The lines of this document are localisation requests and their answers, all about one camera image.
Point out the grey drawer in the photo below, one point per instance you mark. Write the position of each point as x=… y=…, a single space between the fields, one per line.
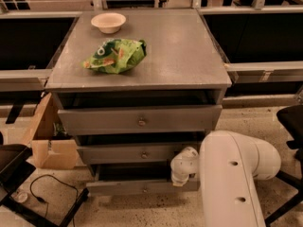
x=137 y=178
x=132 y=153
x=139 y=119

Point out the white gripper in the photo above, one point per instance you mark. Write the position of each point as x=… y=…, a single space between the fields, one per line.
x=180 y=173

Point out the grey top drawer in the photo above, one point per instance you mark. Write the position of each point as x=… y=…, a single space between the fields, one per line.
x=139 y=119

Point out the grey drawer cabinet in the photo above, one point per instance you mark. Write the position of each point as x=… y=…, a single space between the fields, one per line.
x=182 y=68

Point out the white paper bowl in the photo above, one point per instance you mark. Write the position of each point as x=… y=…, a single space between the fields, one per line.
x=108 y=23

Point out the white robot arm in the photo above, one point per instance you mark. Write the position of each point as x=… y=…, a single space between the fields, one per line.
x=228 y=164

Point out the green chip bag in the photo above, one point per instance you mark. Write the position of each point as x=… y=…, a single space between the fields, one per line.
x=116 y=56

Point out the round clear lid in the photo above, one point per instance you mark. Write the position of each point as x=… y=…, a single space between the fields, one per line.
x=20 y=197

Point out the grey middle drawer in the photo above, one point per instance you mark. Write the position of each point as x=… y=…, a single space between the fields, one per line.
x=132 y=153

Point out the black chair left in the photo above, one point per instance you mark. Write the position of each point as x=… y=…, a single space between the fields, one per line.
x=14 y=170

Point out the cardboard box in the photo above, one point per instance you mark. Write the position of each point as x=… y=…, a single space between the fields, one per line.
x=49 y=150

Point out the grey bottom drawer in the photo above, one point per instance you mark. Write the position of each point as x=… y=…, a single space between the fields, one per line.
x=137 y=178

